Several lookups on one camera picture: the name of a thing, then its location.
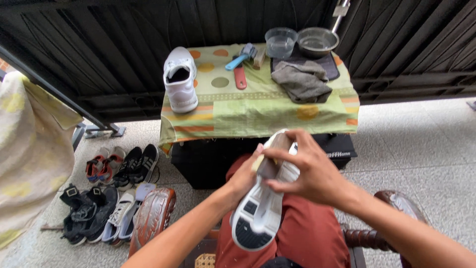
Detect person's right hand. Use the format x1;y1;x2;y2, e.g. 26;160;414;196
263;128;353;208

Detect person's left hand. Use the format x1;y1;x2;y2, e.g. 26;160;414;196
222;144;265;210

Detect white sneaker with grey sole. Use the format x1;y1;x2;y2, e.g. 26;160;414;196
230;128;301;252

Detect black storage box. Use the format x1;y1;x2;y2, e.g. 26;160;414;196
170;133;357;190

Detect person's red trousers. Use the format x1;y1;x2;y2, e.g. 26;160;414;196
215;154;352;268

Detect green patterned tablecloth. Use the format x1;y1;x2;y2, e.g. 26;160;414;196
159;43;360;155

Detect person's black shirt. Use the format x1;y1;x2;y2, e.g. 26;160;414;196
260;257;303;268

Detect grey cloth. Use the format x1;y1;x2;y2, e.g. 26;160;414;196
271;61;333;104

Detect carved wooden chair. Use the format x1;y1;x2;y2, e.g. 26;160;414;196
128;187;428;268

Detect black striped sneaker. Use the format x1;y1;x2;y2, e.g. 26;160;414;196
130;144;160;185
113;147;143;191

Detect blue white sneaker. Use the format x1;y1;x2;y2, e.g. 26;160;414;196
118;182;157;242

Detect dark grey mat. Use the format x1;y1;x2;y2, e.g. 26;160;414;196
270;48;341;82

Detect white grey laced sneaker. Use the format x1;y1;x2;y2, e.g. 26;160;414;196
101;189;137;244

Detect small wooden brush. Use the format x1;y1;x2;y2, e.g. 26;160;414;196
253;48;267;70

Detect metal bowl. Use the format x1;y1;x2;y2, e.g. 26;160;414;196
296;27;340;59

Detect red grey sandal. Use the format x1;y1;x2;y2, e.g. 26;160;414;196
97;146;126;185
86;148;110;184

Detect clear plastic bowl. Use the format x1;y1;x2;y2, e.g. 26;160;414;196
264;27;299;59

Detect dark grey sneaker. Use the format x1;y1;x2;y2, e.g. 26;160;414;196
85;187;120;244

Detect black buckled shoe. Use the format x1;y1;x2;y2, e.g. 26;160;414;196
71;186;106;240
59;183;88;246

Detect metal gate latch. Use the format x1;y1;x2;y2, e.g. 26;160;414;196
331;0;351;33

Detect black metal gate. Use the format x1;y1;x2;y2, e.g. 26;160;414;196
0;0;476;123

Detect pale yellow patterned cloth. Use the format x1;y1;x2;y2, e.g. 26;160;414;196
0;71;84;251

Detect red handled brush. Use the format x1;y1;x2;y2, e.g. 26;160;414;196
232;55;248;90

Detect blue handled brush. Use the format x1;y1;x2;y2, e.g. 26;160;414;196
225;43;258;71

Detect grey metal rail stand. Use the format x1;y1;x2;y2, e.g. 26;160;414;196
0;46;126;149

